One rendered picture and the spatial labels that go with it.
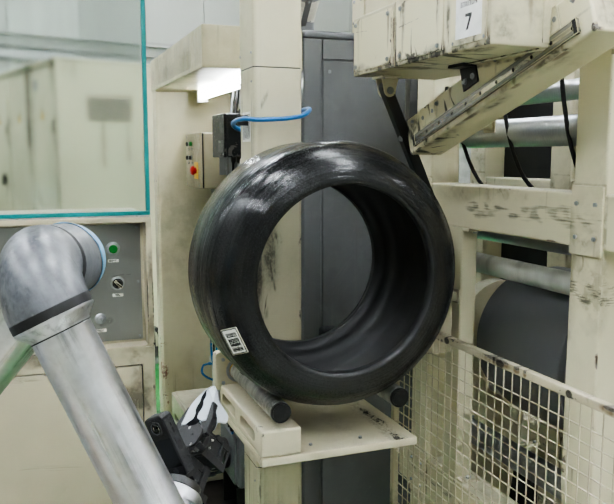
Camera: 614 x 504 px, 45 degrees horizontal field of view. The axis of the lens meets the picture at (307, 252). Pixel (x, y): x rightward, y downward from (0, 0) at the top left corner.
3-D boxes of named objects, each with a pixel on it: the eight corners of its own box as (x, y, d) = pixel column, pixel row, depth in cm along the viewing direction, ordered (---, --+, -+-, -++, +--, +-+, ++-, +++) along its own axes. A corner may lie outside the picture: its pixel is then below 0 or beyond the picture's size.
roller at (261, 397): (225, 369, 188) (238, 356, 189) (236, 381, 189) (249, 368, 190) (267, 414, 156) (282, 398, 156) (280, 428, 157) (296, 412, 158)
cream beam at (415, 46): (350, 77, 191) (351, 18, 189) (436, 81, 200) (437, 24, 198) (487, 45, 135) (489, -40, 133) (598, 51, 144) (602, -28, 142)
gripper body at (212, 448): (203, 450, 140) (181, 508, 132) (174, 423, 136) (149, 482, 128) (234, 444, 136) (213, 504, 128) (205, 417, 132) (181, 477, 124)
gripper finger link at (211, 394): (227, 401, 144) (212, 442, 137) (209, 382, 141) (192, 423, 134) (240, 398, 142) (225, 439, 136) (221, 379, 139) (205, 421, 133)
